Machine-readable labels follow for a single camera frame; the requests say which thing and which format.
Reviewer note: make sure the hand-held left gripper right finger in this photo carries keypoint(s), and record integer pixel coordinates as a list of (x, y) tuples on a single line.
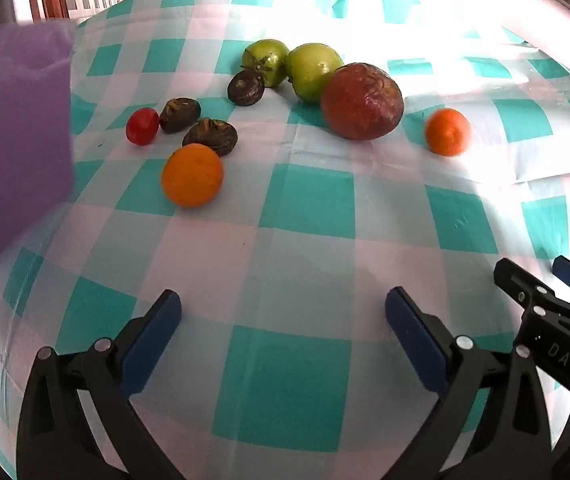
[(415, 340)]

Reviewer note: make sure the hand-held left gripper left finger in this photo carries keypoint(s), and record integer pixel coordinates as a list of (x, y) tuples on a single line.
[(152, 340)]

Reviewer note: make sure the round orange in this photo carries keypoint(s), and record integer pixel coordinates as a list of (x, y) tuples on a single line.
[(192, 175)]

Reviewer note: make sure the small orange mandarin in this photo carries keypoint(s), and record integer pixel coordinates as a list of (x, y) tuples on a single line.
[(447, 131)]

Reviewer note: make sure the dark wrinkled fruit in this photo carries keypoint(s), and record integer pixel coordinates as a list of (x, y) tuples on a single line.
[(246, 88), (180, 115), (211, 136)]

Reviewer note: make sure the red cherry tomato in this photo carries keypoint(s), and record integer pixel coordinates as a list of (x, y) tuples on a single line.
[(142, 126)]

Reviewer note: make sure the purple plastic container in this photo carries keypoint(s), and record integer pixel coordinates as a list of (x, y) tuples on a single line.
[(15, 145)]

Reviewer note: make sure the large dark red fruit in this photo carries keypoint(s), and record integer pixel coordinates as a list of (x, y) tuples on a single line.
[(362, 101)]

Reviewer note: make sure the green tomato with stem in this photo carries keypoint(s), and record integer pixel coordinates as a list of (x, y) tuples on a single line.
[(269, 59)]

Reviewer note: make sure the teal checked tablecloth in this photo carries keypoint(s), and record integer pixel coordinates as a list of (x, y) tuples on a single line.
[(310, 200)]

